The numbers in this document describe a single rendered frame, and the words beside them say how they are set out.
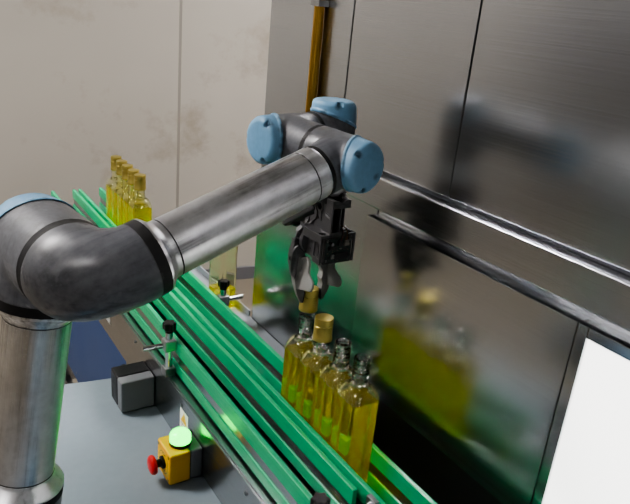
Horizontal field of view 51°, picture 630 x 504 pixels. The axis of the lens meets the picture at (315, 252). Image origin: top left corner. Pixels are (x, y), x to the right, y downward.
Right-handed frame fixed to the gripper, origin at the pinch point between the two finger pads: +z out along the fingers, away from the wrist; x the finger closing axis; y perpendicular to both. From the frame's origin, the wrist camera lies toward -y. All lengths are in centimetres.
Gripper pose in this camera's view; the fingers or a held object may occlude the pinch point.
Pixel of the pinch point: (309, 292)
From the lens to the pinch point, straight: 121.5
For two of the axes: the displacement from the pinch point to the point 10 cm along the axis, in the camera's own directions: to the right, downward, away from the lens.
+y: 5.3, 3.5, -7.7
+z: -0.9, 9.3, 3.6
